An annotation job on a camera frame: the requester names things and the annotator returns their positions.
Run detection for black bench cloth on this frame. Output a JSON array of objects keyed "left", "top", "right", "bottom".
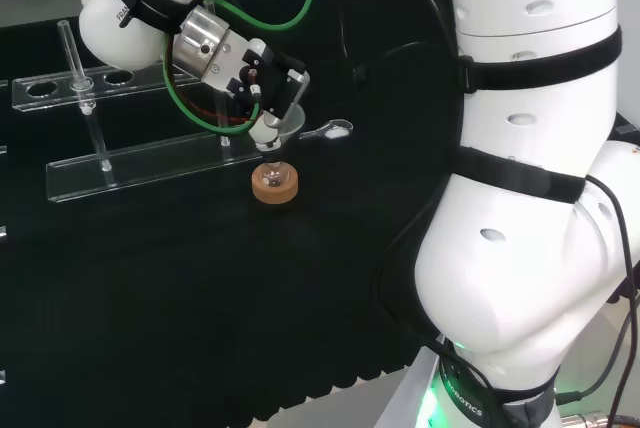
[{"left": 0, "top": 0, "right": 467, "bottom": 428}]

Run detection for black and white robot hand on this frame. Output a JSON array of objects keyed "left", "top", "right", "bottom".
[{"left": 203, "top": 28, "right": 312, "bottom": 153}]

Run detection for pale base plate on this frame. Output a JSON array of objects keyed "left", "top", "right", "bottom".
[{"left": 373, "top": 347, "right": 442, "bottom": 428}]

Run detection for glass round-bottom flask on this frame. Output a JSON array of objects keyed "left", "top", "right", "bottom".
[{"left": 259, "top": 159, "right": 293, "bottom": 190}]

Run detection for green cable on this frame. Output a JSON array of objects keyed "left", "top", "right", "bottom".
[{"left": 163, "top": 0, "right": 319, "bottom": 138}]

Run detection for clear acrylic funnel stand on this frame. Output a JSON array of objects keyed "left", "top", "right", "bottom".
[{"left": 10, "top": 19, "right": 267, "bottom": 206}]

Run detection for glass weighing funnel with powder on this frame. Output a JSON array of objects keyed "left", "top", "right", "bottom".
[{"left": 298, "top": 118, "right": 355, "bottom": 142}]

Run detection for cork ring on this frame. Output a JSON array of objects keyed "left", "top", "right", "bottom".
[{"left": 250, "top": 162, "right": 300, "bottom": 206}]

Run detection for clear plastic funnel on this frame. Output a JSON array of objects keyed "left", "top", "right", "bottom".
[{"left": 271, "top": 104, "right": 308, "bottom": 170}]

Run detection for thin black cable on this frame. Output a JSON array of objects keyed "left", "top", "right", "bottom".
[
  {"left": 557, "top": 174, "right": 640, "bottom": 428},
  {"left": 327, "top": 0, "right": 352, "bottom": 62}
]

